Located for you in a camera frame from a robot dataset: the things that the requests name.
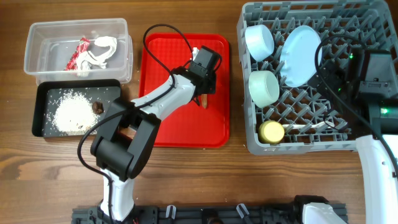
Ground brown carrot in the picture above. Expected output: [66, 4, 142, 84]
[201, 94, 208, 109]

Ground light blue plate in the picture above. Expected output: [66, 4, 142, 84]
[279, 26, 321, 87]

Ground white plastic spoon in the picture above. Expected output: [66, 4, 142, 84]
[282, 121, 335, 129]

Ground mint green bowl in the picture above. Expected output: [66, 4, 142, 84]
[249, 70, 279, 108]

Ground light blue bowl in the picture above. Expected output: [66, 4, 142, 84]
[244, 24, 274, 62]

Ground yellow plastic cup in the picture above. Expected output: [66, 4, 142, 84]
[258, 121, 285, 144]

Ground red snack wrapper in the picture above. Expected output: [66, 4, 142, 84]
[64, 37, 90, 71]

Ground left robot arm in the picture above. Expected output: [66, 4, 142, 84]
[90, 58, 221, 223]

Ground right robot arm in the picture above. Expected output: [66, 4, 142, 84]
[309, 47, 397, 223]

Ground grey dishwasher rack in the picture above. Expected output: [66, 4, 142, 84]
[236, 1, 397, 155]

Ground red serving tray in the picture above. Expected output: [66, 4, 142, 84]
[146, 33, 230, 148]

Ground brown food scrap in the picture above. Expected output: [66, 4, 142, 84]
[91, 101, 104, 115]

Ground clear plastic bin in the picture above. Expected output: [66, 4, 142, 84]
[24, 18, 133, 85]

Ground white rice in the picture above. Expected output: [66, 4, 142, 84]
[42, 88, 100, 136]

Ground black plastic bin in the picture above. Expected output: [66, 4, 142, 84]
[32, 79, 121, 138]

